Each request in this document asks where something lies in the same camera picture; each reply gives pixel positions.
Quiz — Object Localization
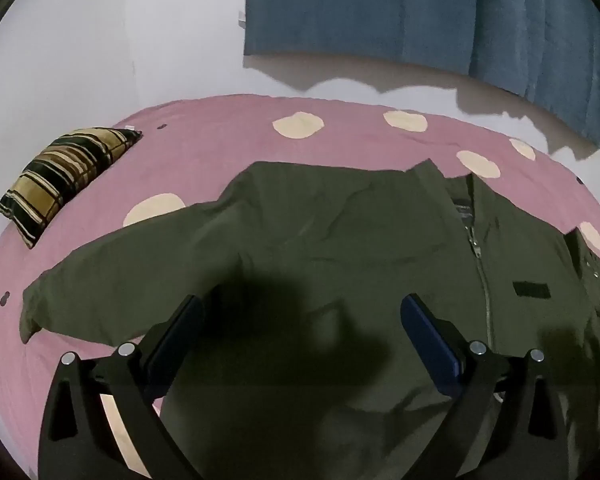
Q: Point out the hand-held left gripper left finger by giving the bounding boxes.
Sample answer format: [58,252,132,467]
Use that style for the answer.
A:
[36,294,205,480]

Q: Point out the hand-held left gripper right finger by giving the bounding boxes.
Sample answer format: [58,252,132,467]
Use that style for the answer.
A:
[399,293,573,480]

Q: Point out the olive green jacket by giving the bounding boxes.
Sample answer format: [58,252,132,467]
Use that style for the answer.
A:
[20,157,600,480]

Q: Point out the pink bedsheet with cream dots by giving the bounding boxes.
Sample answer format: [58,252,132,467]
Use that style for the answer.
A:
[0,92,600,480]

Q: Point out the striped black and yellow pillow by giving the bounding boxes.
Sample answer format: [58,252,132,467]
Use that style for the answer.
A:
[0,127,143,250]

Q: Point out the blue curtain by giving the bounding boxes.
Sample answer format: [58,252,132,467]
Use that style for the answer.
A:
[242,0,600,150]

